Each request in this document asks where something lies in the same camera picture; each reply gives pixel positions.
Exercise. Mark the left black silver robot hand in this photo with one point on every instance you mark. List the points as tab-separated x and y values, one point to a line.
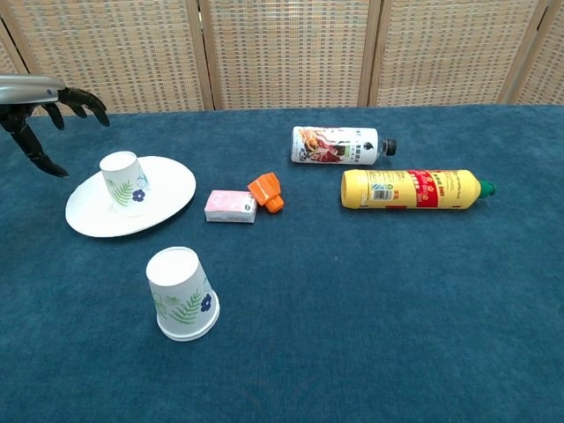
26	90

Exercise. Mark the woven bamboo screen panel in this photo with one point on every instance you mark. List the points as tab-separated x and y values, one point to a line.
286	53
440	53
110	53
546	66
13	53

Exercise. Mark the white paper plate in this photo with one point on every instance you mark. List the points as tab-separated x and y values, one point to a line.
172	189

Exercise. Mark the pink white tissue pack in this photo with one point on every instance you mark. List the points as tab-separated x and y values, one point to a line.
229	205

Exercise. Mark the orange plastic cap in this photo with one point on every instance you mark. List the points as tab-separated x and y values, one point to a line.
264	189

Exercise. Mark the white label drink bottle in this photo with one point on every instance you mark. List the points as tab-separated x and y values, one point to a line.
330	145

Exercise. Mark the blue table cloth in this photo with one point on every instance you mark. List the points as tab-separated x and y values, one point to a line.
282	352

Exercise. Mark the yellow bottle green cap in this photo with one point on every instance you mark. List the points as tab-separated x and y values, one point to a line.
396	189

